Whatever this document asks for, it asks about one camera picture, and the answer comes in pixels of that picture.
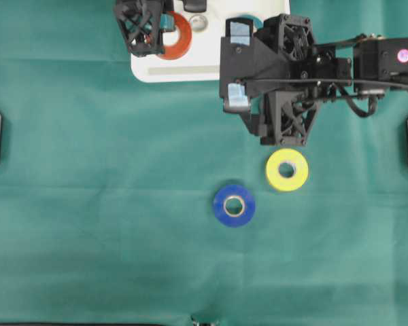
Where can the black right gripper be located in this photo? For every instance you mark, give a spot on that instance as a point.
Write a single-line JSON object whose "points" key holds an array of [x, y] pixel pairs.
{"points": [[289, 109]]}

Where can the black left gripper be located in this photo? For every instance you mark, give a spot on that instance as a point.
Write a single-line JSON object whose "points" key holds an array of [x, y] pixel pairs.
{"points": [[142, 25]]}

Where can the red tape roll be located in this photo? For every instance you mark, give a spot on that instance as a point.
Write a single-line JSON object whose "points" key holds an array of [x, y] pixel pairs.
{"points": [[183, 42]]}

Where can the white tape roll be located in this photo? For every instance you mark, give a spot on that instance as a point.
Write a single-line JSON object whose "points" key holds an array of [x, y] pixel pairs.
{"points": [[198, 23]]}

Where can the teal tape roll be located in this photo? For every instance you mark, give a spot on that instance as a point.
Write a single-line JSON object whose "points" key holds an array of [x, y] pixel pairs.
{"points": [[257, 22]]}

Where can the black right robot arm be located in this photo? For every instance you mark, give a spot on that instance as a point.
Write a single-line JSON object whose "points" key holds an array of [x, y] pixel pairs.
{"points": [[378, 64]]}

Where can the white plastic tray case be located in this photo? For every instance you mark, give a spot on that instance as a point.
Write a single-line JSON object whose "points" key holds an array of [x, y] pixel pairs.
{"points": [[202, 61]]}

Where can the yellow tape roll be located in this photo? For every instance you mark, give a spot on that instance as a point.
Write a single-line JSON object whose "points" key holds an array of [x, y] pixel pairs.
{"points": [[286, 170]]}

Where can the blue tape roll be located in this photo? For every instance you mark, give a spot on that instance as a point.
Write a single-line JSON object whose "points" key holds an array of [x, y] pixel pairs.
{"points": [[234, 206]]}

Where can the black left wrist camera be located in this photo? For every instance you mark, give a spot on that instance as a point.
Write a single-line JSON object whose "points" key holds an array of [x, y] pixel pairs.
{"points": [[195, 6]]}

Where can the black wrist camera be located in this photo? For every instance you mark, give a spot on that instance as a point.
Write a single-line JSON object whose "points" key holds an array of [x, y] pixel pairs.
{"points": [[195, 6], [247, 55]]}

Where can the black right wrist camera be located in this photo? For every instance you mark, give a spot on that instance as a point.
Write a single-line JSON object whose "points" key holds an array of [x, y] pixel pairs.
{"points": [[247, 55]]}

